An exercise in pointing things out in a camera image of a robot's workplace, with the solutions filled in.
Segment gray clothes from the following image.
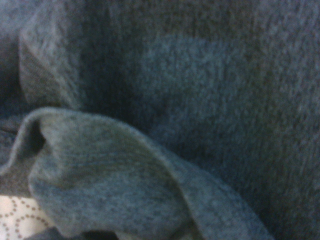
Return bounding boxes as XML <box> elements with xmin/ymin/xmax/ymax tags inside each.
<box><xmin>0</xmin><ymin>0</ymin><xmax>320</xmax><ymax>240</ymax></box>

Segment white patterned bed duvet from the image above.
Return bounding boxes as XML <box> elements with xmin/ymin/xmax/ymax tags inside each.
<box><xmin>0</xmin><ymin>194</ymin><xmax>55</xmax><ymax>240</ymax></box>

